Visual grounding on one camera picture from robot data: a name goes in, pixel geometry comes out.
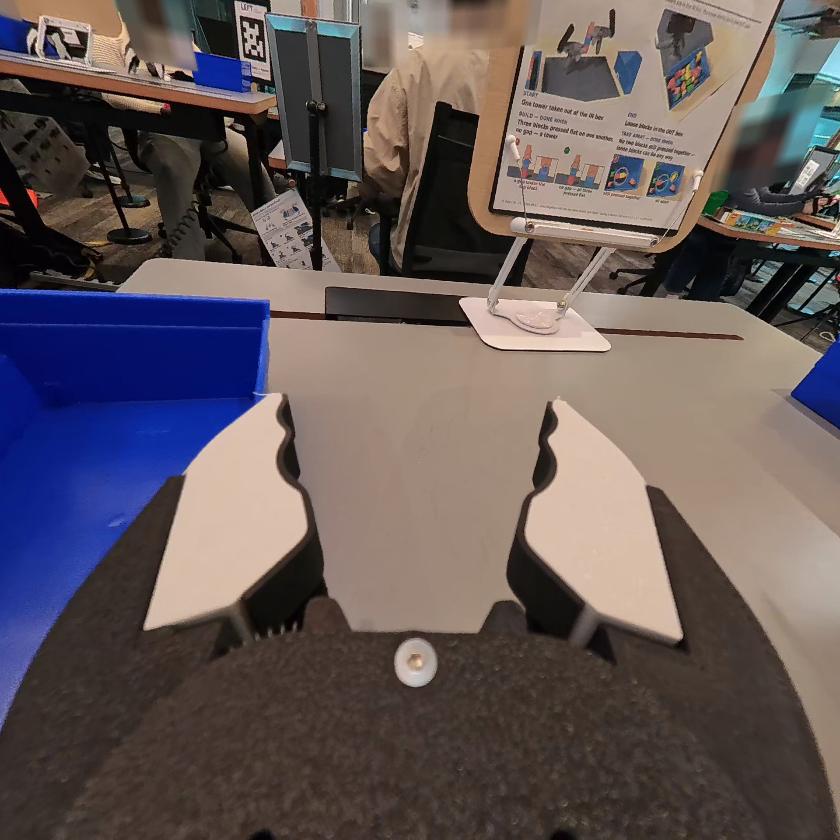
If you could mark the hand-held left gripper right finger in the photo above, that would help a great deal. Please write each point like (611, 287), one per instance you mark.
(604, 538)

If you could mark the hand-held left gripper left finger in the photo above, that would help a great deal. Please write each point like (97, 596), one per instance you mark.
(229, 525)

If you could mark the blue plastic bin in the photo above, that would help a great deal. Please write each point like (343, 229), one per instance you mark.
(98, 459)
(820, 394)

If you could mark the white document holder stand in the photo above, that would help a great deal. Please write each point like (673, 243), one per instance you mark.
(571, 338)

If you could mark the printed instruction flyer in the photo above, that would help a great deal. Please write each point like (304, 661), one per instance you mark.
(289, 229)

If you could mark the wooden side table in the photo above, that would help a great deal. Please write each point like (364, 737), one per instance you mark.
(768, 236)

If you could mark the black office chair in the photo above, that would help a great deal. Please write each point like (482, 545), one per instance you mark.
(439, 216)

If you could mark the grey panel stand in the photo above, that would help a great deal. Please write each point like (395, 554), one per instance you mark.
(315, 98)

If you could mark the wooden instruction board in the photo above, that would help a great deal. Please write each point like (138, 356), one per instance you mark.
(590, 98)

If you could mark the wooden office desk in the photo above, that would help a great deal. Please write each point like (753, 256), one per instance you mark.
(131, 82)

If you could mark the blue desk bin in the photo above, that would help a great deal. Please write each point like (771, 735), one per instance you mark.
(223, 71)

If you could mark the black white marker sign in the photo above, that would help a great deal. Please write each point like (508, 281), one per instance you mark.
(253, 39)

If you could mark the grey floor rail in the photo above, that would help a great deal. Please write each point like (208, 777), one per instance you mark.
(79, 280)

